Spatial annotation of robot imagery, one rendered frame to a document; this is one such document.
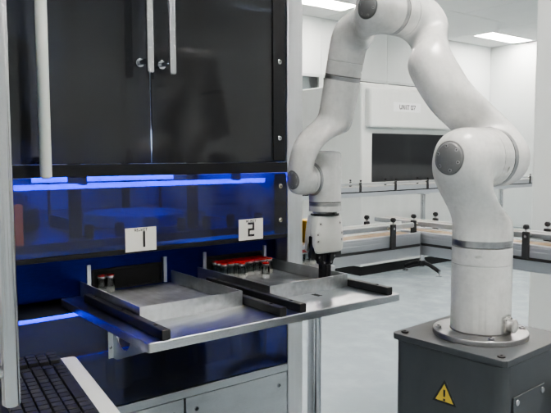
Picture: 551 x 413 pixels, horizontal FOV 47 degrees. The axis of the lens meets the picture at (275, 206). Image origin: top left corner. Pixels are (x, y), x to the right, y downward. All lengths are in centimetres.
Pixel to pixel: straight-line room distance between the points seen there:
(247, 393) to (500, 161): 102
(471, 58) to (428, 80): 922
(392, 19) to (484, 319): 65
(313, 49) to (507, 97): 382
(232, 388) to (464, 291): 81
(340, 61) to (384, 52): 749
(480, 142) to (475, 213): 14
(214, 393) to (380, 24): 107
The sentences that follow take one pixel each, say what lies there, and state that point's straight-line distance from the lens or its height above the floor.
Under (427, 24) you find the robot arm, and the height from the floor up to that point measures 152.
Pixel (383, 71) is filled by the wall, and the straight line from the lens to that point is 900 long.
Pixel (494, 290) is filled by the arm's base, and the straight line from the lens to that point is 133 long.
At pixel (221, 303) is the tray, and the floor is 89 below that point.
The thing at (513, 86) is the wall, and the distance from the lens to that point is 1073.
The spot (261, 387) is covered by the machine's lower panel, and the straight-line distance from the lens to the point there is 194.
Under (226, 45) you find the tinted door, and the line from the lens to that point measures 178.
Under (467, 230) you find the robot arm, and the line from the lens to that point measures 131.
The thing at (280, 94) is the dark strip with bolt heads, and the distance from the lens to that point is 187.
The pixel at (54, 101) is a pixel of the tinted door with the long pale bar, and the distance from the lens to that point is 155.
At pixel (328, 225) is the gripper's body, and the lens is 163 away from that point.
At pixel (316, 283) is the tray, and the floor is 90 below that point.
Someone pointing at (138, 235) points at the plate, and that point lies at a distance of 162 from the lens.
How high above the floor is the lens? 123
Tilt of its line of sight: 5 degrees down
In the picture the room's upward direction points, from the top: straight up
